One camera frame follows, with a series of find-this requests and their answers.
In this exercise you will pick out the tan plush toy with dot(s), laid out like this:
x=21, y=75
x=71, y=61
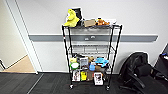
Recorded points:
x=90, y=59

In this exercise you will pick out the black and white picture box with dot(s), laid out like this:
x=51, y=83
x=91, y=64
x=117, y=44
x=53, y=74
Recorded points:
x=83, y=62

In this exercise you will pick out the yellow packet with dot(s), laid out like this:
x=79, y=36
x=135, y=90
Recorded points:
x=72, y=60

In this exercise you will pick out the green and white bowl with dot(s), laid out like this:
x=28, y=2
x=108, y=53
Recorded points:
x=75, y=65

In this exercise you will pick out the small blue box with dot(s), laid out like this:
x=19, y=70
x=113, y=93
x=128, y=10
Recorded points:
x=92, y=67

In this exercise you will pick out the light blue plush toy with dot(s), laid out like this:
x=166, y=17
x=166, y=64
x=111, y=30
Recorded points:
x=101, y=61

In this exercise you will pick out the plain cardboard box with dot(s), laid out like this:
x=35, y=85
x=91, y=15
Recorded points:
x=89, y=23

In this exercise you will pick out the small grey object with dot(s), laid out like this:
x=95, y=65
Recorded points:
x=82, y=21

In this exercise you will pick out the small yellow toy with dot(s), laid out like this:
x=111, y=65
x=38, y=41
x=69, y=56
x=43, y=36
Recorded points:
x=83, y=76

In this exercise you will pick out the white box with dark picture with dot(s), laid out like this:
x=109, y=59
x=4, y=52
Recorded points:
x=76, y=75

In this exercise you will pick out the orange plush toy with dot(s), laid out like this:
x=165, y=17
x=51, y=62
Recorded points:
x=101, y=22

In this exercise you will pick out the yellow plush toy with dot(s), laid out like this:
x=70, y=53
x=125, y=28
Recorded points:
x=71, y=18

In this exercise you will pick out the black bag with grey print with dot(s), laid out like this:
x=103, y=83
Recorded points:
x=78, y=12

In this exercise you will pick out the flat white box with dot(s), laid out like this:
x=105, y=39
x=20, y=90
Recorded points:
x=112, y=22

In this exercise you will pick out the black office chair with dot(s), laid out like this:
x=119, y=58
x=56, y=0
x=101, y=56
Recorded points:
x=135, y=68

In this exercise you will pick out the grey wall socket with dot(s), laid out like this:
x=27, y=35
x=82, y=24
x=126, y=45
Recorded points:
x=85, y=38
x=92, y=37

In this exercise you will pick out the grey wall rail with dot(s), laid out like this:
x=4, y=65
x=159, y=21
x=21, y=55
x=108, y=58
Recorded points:
x=46, y=38

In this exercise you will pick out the white door frame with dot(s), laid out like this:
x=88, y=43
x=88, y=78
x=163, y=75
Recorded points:
x=25, y=33

